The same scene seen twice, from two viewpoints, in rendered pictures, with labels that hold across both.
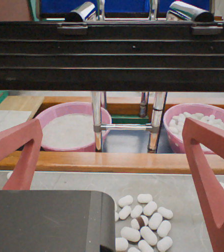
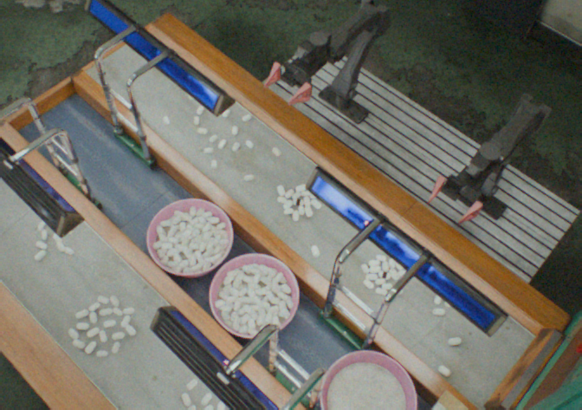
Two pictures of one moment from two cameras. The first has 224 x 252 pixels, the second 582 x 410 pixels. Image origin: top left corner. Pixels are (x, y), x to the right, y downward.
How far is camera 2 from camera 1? 1.78 m
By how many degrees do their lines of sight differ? 80
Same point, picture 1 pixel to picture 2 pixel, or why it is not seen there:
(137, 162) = (352, 306)
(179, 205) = (350, 267)
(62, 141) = (387, 390)
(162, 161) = not seen: hidden behind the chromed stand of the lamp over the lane
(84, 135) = (361, 382)
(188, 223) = (356, 257)
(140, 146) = (305, 347)
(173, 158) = (323, 288)
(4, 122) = not seen: outside the picture
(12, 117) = not seen: outside the picture
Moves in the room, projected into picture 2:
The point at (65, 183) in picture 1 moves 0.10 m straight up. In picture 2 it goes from (409, 338) to (417, 326)
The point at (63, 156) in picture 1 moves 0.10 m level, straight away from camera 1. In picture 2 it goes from (401, 356) to (391, 389)
